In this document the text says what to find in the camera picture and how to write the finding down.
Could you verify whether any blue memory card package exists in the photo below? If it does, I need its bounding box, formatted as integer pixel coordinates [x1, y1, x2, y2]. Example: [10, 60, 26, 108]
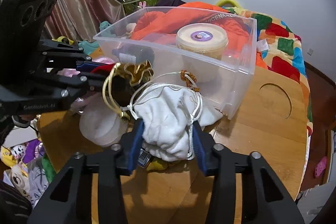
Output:
[138, 148, 154, 168]

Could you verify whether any green storage box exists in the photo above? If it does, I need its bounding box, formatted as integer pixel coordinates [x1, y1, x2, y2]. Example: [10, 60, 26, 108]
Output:
[122, 0, 159, 15]

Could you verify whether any teal toy horse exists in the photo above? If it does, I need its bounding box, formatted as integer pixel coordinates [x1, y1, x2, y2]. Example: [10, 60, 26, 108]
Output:
[78, 21, 111, 55]

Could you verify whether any white round lidded container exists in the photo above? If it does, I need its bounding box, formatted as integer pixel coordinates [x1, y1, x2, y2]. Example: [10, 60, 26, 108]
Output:
[79, 101, 128, 147]

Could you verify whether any colourful patchwork blanket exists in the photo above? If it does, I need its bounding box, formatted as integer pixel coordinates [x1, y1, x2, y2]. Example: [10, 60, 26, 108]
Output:
[226, 7, 313, 136]

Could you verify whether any white drawstring pouch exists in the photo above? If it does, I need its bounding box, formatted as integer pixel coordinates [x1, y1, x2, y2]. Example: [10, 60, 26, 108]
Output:
[127, 71, 223, 162]

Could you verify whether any person's left hand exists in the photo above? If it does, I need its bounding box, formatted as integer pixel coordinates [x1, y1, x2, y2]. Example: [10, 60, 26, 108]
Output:
[12, 114, 38, 123]

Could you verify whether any orange jacket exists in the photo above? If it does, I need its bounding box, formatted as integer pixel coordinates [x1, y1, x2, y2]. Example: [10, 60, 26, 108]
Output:
[129, 2, 259, 75]

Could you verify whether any green spray bottle black cap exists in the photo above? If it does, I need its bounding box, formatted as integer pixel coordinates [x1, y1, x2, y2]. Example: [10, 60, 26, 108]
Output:
[112, 44, 154, 64]

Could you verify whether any yellow gourd charm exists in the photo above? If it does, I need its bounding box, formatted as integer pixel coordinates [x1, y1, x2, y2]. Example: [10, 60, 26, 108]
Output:
[146, 71, 199, 172]

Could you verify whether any beige round tub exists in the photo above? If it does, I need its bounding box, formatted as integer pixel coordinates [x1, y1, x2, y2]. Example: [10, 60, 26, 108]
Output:
[176, 23, 228, 83]

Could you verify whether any yellow cloth on chair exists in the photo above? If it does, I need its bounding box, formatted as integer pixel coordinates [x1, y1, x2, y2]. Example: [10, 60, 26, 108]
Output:
[52, 36, 74, 45]

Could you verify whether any clear plastic storage bin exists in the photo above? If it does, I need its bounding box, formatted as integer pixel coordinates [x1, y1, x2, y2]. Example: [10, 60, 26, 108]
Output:
[94, 6, 257, 118]

